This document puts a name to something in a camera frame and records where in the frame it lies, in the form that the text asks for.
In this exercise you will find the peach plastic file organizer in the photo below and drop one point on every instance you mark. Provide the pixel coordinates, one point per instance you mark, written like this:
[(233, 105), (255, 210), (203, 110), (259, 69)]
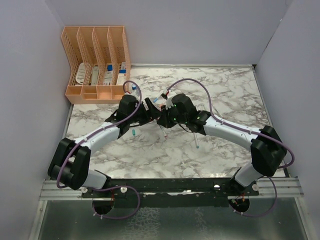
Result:
[(95, 46)]

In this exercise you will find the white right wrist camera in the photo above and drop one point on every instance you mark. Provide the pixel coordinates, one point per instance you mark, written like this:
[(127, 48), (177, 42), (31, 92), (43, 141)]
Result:
[(168, 96)]

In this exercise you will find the blue cap marker pen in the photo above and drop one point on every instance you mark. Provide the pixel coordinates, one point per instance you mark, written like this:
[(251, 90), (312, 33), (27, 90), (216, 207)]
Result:
[(158, 96)]

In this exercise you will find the white paper card in organizer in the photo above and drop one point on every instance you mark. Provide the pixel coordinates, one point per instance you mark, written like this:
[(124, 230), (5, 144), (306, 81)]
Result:
[(80, 74)]

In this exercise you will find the blue white box in organizer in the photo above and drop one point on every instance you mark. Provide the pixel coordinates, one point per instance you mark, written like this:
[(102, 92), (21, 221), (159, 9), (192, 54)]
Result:
[(108, 75)]

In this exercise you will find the teal pen cap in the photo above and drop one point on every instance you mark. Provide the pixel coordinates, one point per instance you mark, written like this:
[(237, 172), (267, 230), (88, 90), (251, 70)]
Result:
[(134, 131)]

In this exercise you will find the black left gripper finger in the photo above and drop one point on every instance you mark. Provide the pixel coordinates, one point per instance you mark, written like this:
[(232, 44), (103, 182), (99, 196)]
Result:
[(153, 112), (163, 120)]

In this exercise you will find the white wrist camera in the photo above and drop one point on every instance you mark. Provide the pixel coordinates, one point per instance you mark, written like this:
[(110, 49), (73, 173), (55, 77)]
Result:
[(134, 92), (168, 96)]

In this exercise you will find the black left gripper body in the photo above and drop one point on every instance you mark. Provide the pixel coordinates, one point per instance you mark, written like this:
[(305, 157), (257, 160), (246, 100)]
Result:
[(142, 115)]

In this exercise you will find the pink cap marker pen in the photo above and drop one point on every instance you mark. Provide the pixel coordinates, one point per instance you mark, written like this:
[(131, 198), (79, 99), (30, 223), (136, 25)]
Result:
[(163, 131)]

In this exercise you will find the teal cap marker pen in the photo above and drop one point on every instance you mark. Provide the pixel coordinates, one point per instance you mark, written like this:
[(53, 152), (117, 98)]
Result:
[(196, 140)]

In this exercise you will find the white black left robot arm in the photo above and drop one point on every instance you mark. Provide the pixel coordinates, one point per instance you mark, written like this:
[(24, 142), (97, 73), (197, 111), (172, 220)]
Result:
[(92, 150)]

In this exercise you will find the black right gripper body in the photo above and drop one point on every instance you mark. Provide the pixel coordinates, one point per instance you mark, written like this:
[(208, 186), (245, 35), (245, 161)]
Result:
[(182, 119)]

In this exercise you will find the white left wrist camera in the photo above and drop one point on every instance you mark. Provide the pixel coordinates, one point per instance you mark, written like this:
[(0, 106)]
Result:
[(134, 92)]

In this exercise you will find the white device in organizer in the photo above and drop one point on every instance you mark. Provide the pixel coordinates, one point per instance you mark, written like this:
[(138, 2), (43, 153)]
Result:
[(94, 76)]

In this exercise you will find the red white box in organizer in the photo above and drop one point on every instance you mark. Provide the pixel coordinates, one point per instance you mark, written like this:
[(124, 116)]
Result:
[(122, 74)]

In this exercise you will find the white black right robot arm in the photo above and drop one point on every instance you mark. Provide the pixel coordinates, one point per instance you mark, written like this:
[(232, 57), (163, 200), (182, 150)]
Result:
[(266, 148)]

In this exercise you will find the black metal base rail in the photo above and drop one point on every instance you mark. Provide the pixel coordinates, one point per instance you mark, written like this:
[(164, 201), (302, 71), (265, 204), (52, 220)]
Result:
[(151, 193)]

